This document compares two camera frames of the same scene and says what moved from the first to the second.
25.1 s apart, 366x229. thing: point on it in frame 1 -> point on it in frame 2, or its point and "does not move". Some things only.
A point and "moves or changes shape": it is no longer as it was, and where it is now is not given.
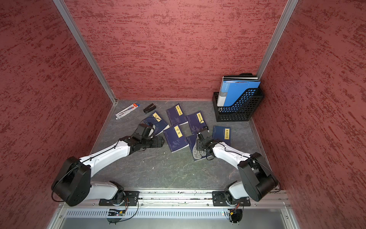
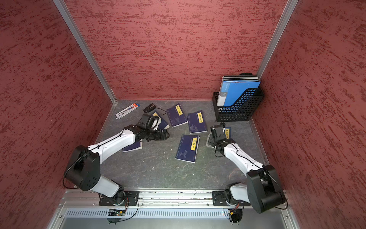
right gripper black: (198, 145) -> (210, 140)
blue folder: (231, 91) does not move
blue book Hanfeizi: (190, 140) moves or changes shape
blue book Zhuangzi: (160, 124) does not move
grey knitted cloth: (197, 154) moves or changes shape
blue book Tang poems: (176, 116) does not move
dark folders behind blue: (243, 77) does not move
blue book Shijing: (176, 138) moves or changes shape
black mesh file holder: (243, 110) does not move
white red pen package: (122, 113) does not move
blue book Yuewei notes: (196, 121) does not move
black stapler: (149, 108) does not move
